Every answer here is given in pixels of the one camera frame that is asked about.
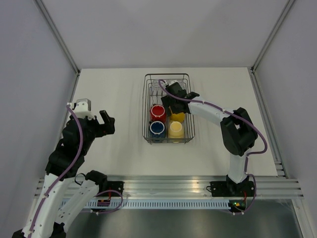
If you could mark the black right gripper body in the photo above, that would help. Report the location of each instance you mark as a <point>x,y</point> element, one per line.
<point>167,102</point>

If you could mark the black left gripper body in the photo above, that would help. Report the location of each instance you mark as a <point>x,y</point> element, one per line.
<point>95,130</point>

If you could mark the yellow mug black handle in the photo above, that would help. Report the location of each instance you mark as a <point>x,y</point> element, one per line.
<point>180,117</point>

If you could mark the red mug black handle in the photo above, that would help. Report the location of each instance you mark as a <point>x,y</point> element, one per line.
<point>157,113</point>

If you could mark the pale yellow mug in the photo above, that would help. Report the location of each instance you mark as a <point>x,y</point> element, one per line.
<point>175,130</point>

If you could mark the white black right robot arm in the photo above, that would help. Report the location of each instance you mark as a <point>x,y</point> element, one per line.
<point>237,130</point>

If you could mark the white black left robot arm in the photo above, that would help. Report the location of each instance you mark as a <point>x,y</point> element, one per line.
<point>50,219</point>

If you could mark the clear glass right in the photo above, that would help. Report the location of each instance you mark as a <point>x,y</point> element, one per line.
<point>182,84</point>

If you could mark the clear glass left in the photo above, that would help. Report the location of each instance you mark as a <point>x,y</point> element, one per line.
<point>155,85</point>

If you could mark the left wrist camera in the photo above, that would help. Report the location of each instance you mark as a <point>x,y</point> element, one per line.
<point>82,106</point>

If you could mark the blue mug black handle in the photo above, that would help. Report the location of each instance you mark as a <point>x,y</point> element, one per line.
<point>157,129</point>

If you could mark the white slotted cable duct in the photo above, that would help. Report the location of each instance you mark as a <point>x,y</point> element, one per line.
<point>161,204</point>

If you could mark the left aluminium frame post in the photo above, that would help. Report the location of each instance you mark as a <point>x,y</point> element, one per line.
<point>56,34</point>

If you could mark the aluminium frame post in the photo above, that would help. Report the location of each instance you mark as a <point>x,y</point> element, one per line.
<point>56,34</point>
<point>278,24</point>

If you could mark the aluminium mounting rail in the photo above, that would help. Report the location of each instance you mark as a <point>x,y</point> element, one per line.
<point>194,187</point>

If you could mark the right aluminium frame post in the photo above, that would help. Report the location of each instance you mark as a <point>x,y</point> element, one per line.
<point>278,24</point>

